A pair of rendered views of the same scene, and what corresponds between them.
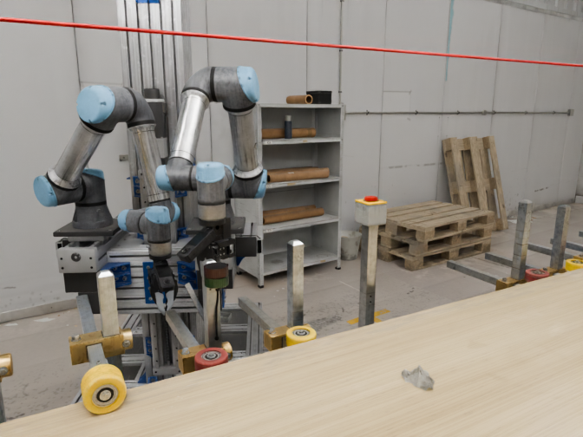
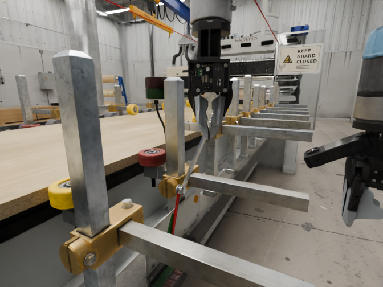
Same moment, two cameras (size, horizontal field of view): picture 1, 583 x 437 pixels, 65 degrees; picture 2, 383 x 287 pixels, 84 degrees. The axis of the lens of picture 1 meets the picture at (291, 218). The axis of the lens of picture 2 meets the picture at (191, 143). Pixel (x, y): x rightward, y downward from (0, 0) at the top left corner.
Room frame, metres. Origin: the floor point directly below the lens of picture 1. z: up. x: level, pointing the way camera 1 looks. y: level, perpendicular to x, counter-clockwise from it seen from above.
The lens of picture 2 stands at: (1.58, -0.05, 1.08)
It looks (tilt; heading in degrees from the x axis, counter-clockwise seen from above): 14 degrees down; 146
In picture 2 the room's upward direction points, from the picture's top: straight up
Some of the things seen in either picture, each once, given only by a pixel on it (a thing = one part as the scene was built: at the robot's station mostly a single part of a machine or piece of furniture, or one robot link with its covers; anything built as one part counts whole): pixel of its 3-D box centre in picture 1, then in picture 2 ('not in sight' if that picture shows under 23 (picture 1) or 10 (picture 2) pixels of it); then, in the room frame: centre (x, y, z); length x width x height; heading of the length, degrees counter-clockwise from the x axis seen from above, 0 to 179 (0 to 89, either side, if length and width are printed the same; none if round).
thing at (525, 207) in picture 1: (519, 260); not in sight; (1.72, -0.89, 0.92); 0.03 x 0.03 x 0.48; 28
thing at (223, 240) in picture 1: (215, 238); (210, 61); (1.25, 0.21, 1.13); 0.09 x 0.08 x 0.12; 138
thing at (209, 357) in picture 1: (212, 375); (153, 168); (1.01, 0.19, 0.85); 0.08 x 0.08 x 0.11
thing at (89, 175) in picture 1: (87, 184); not in sight; (1.79, 0.80, 1.21); 0.13 x 0.12 x 0.14; 152
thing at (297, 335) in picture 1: (301, 350); (75, 207); (1.13, -0.03, 0.85); 0.08 x 0.08 x 0.11
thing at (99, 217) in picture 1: (92, 212); not in sight; (1.80, 0.80, 1.09); 0.15 x 0.15 x 0.10
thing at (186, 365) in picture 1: (206, 356); (179, 179); (1.11, 0.23, 0.85); 0.13 x 0.06 x 0.05; 118
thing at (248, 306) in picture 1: (269, 325); (157, 245); (1.30, 0.07, 0.84); 0.43 x 0.03 x 0.04; 28
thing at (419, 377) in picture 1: (418, 375); not in sight; (0.92, -0.28, 0.91); 0.09 x 0.07 x 0.02; 6
